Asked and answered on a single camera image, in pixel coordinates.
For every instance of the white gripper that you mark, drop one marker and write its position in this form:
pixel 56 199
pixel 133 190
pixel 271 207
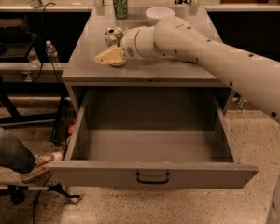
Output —
pixel 128 43

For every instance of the white green 7up can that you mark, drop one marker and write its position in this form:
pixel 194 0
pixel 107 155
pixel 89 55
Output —
pixel 113 36

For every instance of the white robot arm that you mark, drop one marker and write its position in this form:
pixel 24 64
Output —
pixel 254 77

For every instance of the dark green soda can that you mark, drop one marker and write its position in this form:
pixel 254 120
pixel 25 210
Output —
pixel 120 8

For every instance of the open grey top drawer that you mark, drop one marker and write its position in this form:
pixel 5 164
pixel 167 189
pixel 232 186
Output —
pixel 107 149

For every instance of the grey metal cabinet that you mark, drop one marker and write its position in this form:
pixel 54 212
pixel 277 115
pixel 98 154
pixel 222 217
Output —
pixel 155 87

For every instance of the white ceramic bowl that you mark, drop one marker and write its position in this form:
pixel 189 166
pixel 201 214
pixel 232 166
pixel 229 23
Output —
pixel 154 14

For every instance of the clear plastic water bottle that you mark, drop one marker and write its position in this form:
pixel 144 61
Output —
pixel 52 52

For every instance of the black side table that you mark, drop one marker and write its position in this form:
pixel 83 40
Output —
pixel 25 67

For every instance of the white red sneaker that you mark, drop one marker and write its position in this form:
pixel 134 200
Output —
pixel 41 166

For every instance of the person leg in jeans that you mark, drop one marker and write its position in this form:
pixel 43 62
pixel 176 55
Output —
pixel 14 155

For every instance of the black drawer handle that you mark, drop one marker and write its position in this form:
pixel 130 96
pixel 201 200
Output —
pixel 152 179

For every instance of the black stand with cable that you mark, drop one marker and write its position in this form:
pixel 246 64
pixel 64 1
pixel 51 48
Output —
pixel 16 193

